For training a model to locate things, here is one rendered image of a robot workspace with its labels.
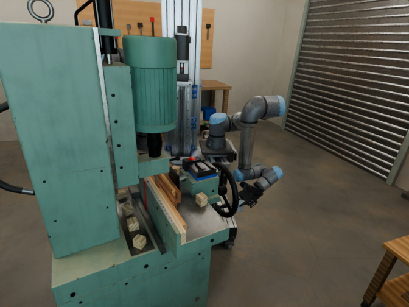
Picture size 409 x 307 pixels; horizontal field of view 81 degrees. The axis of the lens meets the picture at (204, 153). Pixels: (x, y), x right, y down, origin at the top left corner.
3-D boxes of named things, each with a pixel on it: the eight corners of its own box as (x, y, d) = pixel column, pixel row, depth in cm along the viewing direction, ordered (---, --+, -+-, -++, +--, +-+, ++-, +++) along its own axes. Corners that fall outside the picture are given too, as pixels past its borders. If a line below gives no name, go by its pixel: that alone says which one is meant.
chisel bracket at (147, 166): (170, 175, 101) (169, 157, 97) (136, 183, 94) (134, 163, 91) (164, 167, 106) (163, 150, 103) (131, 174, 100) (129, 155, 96)
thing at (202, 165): (216, 176, 107) (217, 165, 104) (194, 181, 102) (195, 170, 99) (202, 163, 117) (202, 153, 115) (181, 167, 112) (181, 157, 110)
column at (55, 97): (121, 239, 92) (93, 26, 61) (53, 261, 82) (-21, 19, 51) (111, 206, 109) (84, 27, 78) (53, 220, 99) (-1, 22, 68)
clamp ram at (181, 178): (192, 190, 105) (192, 173, 101) (176, 195, 102) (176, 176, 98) (183, 181, 112) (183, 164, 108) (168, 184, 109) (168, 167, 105)
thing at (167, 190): (177, 209, 94) (177, 200, 92) (171, 211, 93) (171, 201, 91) (157, 181, 112) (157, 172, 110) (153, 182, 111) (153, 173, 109)
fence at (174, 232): (180, 245, 78) (180, 232, 75) (175, 247, 77) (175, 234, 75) (133, 164, 125) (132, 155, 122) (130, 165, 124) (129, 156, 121)
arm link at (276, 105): (220, 117, 174) (263, 92, 123) (238, 116, 179) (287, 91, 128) (223, 133, 173) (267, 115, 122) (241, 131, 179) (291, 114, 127)
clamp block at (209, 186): (218, 194, 110) (220, 177, 106) (192, 201, 104) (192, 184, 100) (202, 178, 121) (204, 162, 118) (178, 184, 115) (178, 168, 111)
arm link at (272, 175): (277, 173, 143) (286, 177, 135) (263, 184, 141) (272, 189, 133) (271, 162, 140) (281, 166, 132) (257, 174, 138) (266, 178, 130)
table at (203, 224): (249, 231, 93) (251, 219, 91) (176, 261, 79) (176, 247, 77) (184, 164, 141) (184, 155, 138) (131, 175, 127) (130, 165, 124)
